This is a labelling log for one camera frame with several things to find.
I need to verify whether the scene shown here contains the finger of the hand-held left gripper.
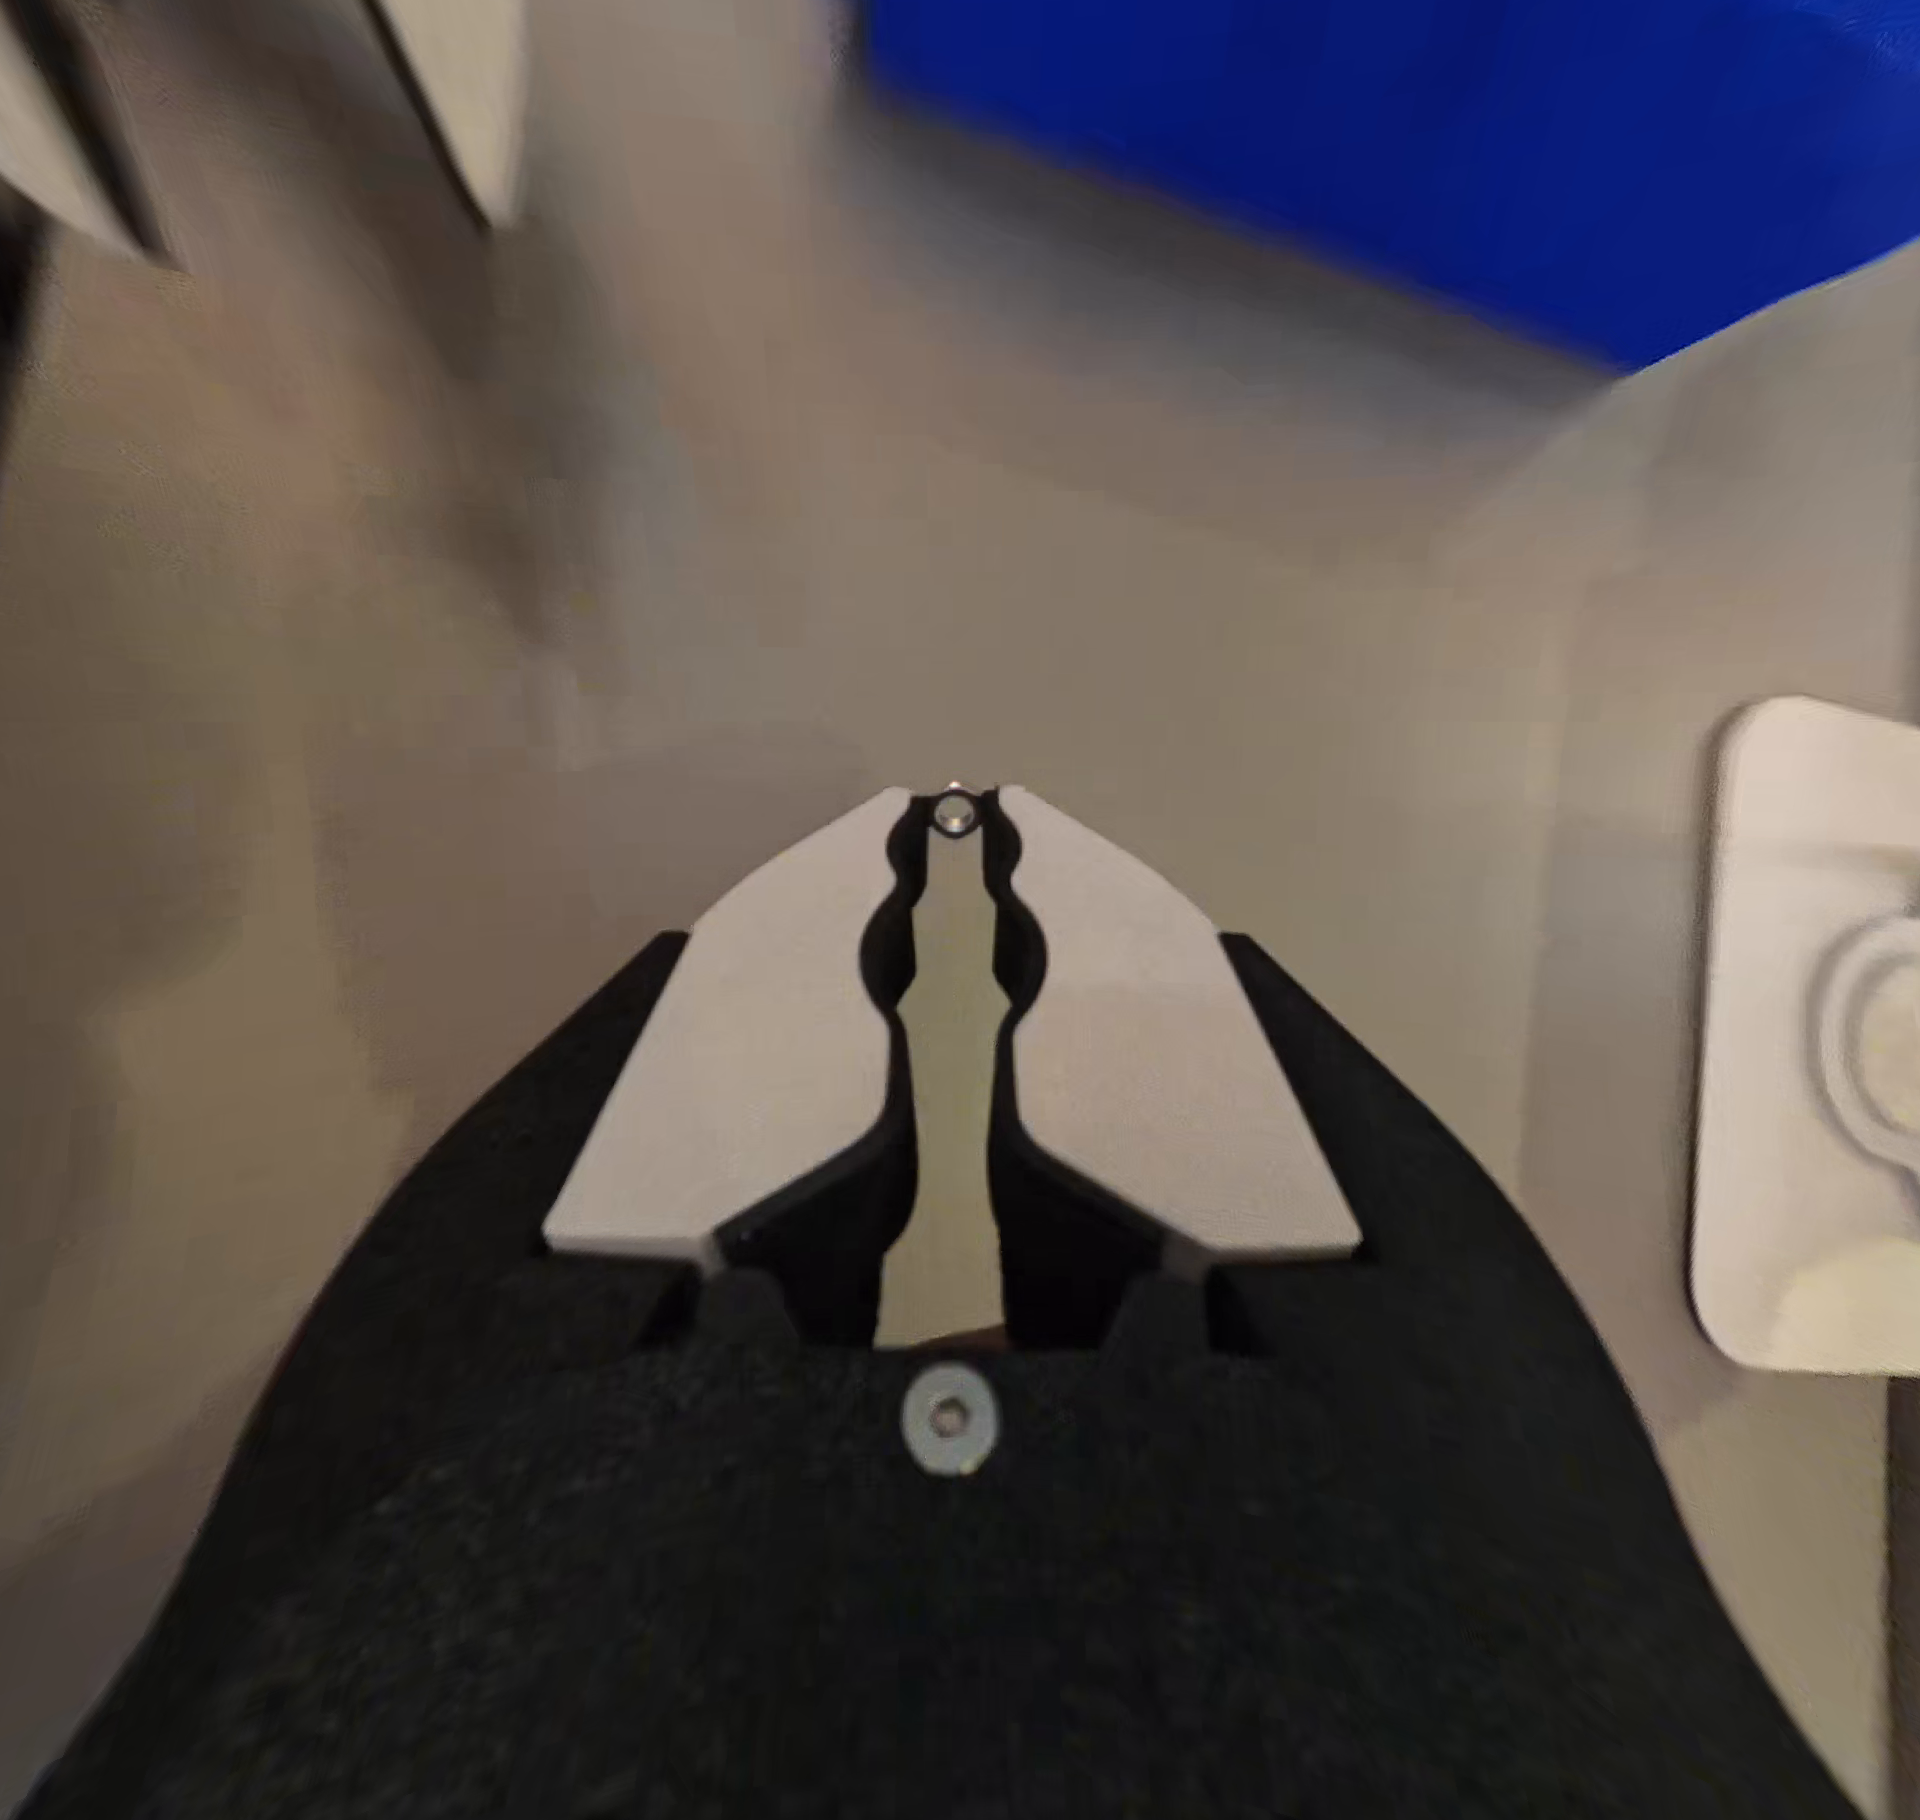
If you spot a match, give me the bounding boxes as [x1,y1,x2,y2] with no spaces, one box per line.
[0,0,177,268]
[319,0,530,234]

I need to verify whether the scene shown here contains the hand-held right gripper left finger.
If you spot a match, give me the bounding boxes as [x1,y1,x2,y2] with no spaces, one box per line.
[542,783,920,1345]

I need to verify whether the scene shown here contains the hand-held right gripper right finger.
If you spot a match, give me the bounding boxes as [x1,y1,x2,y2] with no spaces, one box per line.
[981,783,1368,1345]

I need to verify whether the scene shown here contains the blue plastic bin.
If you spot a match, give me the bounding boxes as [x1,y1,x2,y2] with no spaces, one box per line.
[795,0,1920,376]

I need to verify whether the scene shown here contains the grey desk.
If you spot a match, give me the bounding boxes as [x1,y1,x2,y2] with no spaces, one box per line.
[0,0,1920,1820]

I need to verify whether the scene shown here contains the white document stand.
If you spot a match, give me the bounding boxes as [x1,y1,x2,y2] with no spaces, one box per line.
[1688,693,1920,1379]

